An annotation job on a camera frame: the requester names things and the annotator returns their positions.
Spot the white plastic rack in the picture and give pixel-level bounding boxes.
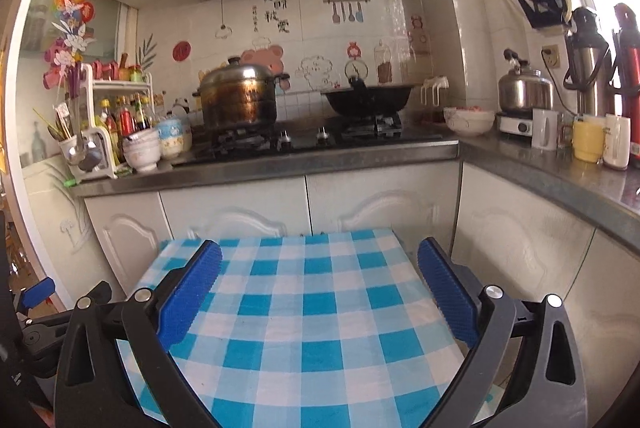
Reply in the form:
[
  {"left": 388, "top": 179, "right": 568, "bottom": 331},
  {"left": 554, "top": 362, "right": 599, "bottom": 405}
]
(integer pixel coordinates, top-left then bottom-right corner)
[{"left": 421, "top": 77, "right": 450, "bottom": 106}]

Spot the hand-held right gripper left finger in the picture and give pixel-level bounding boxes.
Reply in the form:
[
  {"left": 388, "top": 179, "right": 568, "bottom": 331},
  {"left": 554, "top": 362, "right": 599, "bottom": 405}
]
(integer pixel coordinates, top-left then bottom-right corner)
[{"left": 52, "top": 238, "right": 223, "bottom": 428}]

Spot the steel ladle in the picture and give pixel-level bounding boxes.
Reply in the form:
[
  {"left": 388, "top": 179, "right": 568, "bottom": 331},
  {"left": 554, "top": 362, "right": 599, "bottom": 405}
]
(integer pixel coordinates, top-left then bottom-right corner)
[{"left": 67, "top": 98, "right": 101, "bottom": 172}]

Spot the red thermos flask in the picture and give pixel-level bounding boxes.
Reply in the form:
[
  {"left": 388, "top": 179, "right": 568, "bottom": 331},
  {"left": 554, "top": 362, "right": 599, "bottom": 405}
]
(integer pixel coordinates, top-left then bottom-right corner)
[{"left": 612, "top": 2, "right": 640, "bottom": 144}]

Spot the stack of white bowls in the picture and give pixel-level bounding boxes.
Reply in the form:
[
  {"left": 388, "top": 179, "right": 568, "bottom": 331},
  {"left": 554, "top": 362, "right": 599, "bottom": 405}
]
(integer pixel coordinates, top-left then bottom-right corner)
[{"left": 122, "top": 127, "right": 162, "bottom": 173}]

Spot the black knife holder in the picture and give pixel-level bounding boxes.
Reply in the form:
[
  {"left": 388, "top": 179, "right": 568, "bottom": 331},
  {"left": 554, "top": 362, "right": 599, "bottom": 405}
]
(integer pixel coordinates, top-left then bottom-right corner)
[{"left": 517, "top": 0, "right": 568, "bottom": 30}]

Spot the white spice rack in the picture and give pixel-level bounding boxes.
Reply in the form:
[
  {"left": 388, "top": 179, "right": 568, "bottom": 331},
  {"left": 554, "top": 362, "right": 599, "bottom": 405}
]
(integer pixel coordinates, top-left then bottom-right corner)
[{"left": 72, "top": 63, "right": 156, "bottom": 181}]

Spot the black gas stove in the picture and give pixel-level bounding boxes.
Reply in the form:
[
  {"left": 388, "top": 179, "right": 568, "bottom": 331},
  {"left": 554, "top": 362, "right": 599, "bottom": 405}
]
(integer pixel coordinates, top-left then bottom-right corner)
[{"left": 190, "top": 115, "right": 443, "bottom": 159}]

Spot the white kitchen counter cabinet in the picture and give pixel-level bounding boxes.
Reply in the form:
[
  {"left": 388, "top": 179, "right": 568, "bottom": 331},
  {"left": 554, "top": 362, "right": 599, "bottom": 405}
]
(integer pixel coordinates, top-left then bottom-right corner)
[{"left": 70, "top": 135, "right": 640, "bottom": 428}]

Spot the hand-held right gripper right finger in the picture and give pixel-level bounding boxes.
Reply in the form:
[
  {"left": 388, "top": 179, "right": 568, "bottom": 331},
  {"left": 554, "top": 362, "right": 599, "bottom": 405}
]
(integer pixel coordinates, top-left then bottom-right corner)
[{"left": 416, "top": 237, "right": 587, "bottom": 428}]

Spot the blue white checkered tablecloth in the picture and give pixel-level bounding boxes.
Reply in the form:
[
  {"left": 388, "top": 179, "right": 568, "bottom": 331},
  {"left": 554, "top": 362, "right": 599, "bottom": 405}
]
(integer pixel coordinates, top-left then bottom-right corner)
[{"left": 117, "top": 228, "right": 493, "bottom": 428}]

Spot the blue white cartoon canister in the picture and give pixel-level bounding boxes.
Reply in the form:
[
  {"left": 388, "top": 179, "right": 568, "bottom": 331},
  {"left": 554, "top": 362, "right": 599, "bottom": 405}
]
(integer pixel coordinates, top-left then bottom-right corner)
[{"left": 157, "top": 118, "right": 193, "bottom": 160}]

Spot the white induction cooker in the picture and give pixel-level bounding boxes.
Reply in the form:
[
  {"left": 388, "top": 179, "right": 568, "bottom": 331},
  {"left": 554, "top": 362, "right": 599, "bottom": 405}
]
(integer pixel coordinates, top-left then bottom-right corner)
[{"left": 496, "top": 108, "right": 538, "bottom": 136}]

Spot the steel kettle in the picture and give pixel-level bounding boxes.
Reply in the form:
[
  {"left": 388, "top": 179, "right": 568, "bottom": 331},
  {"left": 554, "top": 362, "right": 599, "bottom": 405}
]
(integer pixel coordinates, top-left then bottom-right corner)
[{"left": 498, "top": 48, "right": 555, "bottom": 113}]

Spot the colourful flower sticker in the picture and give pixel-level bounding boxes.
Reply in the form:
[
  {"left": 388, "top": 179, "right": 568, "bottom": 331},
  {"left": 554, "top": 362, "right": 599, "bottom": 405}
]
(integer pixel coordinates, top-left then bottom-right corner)
[{"left": 44, "top": 0, "right": 97, "bottom": 89}]

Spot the silver thermos flask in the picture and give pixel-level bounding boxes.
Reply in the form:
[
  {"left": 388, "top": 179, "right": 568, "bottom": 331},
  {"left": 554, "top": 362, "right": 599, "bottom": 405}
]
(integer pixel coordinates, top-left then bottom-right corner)
[{"left": 564, "top": 7, "right": 611, "bottom": 119}]

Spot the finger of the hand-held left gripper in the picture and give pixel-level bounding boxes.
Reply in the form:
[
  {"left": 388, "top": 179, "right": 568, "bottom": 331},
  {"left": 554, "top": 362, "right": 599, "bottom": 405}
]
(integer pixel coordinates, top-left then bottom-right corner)
[
  {"left": 20, "top": 281, "right": 113, "bottom": 379},
  {"left": 14, "top": 278, "right": 55, "bottom": 311}
]

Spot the white printed mug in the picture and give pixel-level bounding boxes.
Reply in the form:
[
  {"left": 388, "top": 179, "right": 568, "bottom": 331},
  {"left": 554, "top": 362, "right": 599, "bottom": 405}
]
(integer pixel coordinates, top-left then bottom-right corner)
[{"left": 602, "top": 113, "right": 632, "bottom": 170}]

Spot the frosted glass door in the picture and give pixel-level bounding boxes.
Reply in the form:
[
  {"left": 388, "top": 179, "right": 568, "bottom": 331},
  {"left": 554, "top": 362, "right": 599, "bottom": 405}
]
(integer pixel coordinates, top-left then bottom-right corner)
[{"left": 0, "top": 0, "right": 126, "bottom": 304}]

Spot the yellow cup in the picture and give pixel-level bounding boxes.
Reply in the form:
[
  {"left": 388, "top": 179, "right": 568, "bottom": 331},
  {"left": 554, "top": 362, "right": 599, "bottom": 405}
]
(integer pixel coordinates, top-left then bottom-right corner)
[{"left": 572, "top": 115, "right": 607, "bottom": 163}]

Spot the red label sauce bottle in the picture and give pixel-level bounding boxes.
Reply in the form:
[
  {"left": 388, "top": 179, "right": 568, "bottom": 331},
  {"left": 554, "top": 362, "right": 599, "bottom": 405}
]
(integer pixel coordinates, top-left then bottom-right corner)
[{"left": 117, "top": 96, "right": 137, "bottom": 136}]

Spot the black wok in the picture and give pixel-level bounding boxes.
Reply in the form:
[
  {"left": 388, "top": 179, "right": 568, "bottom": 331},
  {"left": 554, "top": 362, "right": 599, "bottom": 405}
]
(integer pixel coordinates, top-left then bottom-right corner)
[{"left": 320, "top": 76, "right": 416, "bottom": 118}]

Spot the large steel steamer pot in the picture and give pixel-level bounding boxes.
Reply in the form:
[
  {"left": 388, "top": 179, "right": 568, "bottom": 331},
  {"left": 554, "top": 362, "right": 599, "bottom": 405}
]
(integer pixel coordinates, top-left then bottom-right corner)
[{"left": 192, "top": 55, "right": 291, "bottom": 132}]

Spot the yellow oil bottle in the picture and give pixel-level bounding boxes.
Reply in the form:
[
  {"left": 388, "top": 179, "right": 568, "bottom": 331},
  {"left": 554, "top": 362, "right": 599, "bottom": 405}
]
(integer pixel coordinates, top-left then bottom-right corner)
[{"left": 97, "top": 98, "right": 118, "bottom": 144}]

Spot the white floral bowl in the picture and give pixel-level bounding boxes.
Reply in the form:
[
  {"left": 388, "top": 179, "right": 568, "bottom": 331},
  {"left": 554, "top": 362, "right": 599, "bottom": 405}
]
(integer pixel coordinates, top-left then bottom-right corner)
[{"left": 443, "top": 106, "right": 496, "bottom": 137}]

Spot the white plastic jug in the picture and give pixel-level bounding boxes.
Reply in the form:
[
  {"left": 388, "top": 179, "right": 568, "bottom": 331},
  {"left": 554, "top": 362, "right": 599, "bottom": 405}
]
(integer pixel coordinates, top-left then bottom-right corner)
[{"left": 531, "top": 108, "right": 560, "bottom": 151}]

